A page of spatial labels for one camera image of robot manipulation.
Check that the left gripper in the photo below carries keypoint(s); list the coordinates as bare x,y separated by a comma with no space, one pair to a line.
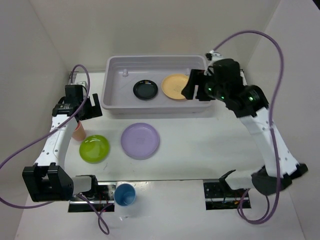
94,111

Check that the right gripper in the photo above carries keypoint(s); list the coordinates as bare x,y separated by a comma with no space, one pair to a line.
195,75

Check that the orange plastic plate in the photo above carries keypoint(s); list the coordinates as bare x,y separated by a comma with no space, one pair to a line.
172,86

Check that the pink plastic cup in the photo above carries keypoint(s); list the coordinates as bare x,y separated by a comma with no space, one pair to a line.
79,134

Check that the green plastic plate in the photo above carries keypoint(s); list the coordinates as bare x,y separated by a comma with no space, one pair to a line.
94,149

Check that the black plastic plate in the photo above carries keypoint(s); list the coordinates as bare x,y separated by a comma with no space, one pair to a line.
145,90

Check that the purple plastic plate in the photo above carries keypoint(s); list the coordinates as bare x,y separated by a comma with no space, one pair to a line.
140,141

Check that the blue plastic cup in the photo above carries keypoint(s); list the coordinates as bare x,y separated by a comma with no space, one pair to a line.
124,195

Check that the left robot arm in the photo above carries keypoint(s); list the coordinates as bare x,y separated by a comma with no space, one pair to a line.
47,180

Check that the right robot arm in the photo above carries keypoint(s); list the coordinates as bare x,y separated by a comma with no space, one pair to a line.
223,82

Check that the lavender plastic bin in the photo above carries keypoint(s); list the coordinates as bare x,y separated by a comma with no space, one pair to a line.
124,71

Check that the aluminium corner profile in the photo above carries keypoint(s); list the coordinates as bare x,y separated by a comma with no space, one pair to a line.
72,77

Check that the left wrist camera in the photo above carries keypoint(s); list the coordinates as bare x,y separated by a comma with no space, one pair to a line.
83,83

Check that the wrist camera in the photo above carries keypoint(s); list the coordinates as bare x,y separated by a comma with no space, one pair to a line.
213,56
83,83

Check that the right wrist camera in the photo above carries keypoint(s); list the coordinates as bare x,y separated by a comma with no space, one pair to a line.
213,56

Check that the left metal base rail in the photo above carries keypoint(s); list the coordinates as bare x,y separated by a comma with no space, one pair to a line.
102,201

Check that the metal base rail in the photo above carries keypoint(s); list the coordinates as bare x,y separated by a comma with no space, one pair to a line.
216,198
102,201

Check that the right metal base rail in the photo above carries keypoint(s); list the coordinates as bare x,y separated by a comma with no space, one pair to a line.
216,198

